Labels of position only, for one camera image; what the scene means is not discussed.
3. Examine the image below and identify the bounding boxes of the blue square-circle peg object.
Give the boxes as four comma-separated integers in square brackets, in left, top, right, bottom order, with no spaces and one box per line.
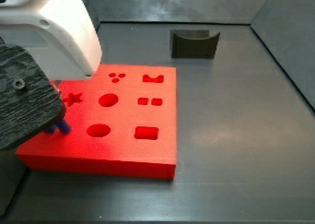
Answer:
[45,119,70,135]

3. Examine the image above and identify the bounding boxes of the black curved holder block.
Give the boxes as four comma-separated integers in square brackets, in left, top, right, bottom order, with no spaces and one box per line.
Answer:
[169,29,220,59]

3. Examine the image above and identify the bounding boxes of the red shape-sorting block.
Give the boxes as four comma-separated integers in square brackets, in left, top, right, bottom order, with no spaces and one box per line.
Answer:
[16,65,177,180]

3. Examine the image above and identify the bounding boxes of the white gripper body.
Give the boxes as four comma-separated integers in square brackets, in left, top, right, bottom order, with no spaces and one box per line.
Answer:
[0,0,102,80]

